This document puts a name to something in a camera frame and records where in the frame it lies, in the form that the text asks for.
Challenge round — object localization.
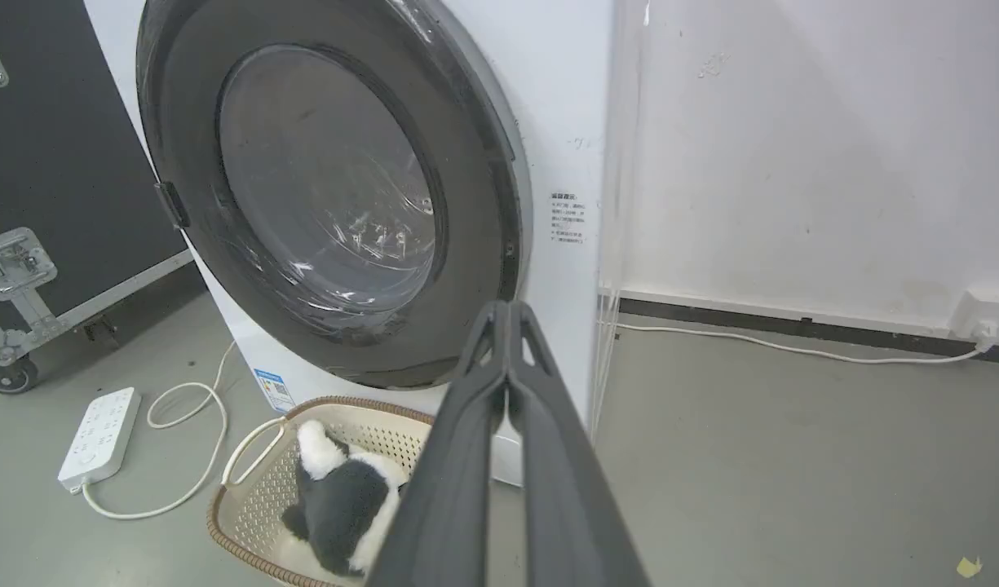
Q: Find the black flight case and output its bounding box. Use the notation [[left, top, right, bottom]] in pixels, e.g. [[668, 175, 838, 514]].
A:
[[0, 0, 197, 395]]

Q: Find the white washing machine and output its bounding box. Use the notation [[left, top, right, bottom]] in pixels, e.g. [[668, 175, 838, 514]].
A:
[[83, 0, 617, 488]]

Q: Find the white wall socket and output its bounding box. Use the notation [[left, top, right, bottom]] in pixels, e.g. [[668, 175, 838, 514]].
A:
[[949, 289, 999, 349]]

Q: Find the white wall cable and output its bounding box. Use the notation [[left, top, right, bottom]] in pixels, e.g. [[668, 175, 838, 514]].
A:
[[616, 323, 997, 365]]

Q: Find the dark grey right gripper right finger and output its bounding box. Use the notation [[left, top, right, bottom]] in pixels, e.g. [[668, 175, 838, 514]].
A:
[[507, 302, 652, 587]]

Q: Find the black and white plush toy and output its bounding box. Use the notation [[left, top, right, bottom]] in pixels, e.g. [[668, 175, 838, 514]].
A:
[[281, 419, 409, 579]]

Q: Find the round dark washing machine door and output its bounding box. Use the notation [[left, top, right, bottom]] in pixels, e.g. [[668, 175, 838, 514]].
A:
[[135, 0, 534, 391]]

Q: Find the beige woven laundry basket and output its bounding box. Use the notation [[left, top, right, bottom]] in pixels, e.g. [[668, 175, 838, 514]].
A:
[[206, 396, 435, 587]]

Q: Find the white power strip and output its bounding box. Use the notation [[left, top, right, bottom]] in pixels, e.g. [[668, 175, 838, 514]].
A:
[[57, 387, 142, 494]]

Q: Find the white power strip cable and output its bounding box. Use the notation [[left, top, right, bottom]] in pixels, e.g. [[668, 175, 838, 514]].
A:
[[80, 340, 240, 521]]

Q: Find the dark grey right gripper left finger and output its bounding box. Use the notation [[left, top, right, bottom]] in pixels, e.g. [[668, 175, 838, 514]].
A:
[[366, 300, 511, 587]]

